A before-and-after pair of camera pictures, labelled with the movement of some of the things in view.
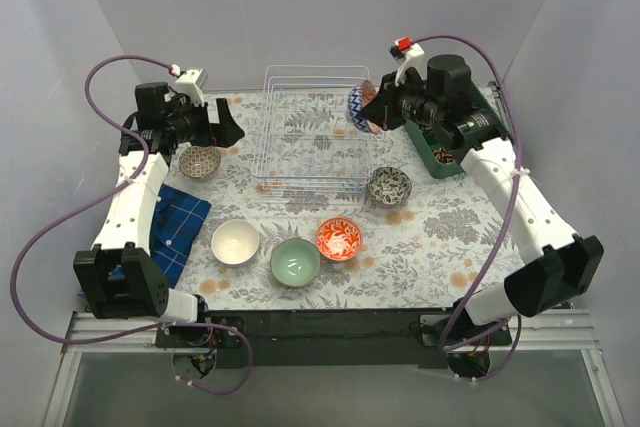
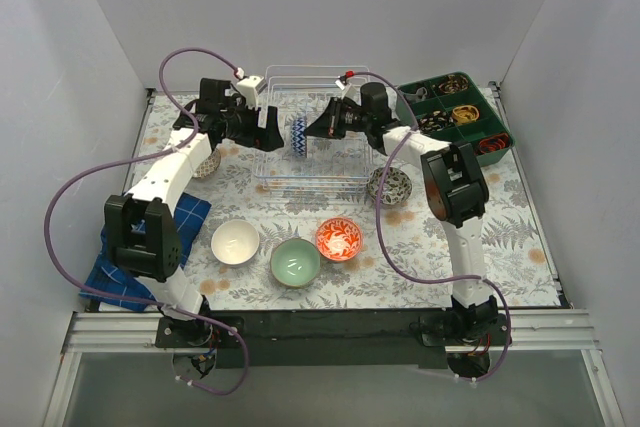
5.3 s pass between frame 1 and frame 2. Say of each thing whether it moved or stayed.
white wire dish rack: stayed
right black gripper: moved
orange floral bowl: stayed
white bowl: stayed
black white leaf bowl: stayed
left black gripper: moved
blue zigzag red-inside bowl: moved
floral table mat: stayed
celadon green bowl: stayed
